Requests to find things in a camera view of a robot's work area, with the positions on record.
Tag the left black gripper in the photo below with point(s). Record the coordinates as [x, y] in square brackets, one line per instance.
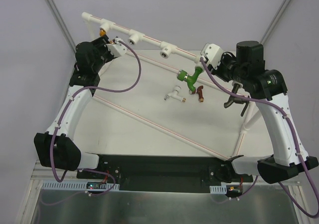
[103, 45]

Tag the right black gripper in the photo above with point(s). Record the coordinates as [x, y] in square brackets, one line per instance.
[220, 71]

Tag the yellow faucet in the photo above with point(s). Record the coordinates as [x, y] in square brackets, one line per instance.
[102, 32]

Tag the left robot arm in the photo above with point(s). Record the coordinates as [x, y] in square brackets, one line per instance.
[55, 147]

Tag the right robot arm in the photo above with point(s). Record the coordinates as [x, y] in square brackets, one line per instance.
[268, 90]

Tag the dark red faucet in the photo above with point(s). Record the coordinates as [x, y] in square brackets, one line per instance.
[198, 91]

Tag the green faucet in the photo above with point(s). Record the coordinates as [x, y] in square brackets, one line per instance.
[184, 76]

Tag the white faucet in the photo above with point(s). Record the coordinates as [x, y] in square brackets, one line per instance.
[175, 94]

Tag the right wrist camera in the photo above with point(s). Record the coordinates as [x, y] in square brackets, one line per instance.
[212, 53]

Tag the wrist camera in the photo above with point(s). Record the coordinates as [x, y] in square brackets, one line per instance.
[212, 53]
[116, 48]

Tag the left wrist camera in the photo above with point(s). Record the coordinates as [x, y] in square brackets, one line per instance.
[116, 48]

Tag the right cable duct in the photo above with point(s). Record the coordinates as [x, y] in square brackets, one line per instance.
[225, 189]

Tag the cable duct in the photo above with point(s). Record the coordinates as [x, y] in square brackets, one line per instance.
[225, 189]
[79, 186]

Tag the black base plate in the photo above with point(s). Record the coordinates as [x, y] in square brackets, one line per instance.
[165, 173]

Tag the left cable duct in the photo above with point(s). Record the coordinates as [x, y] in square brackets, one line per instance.
[79, 186]

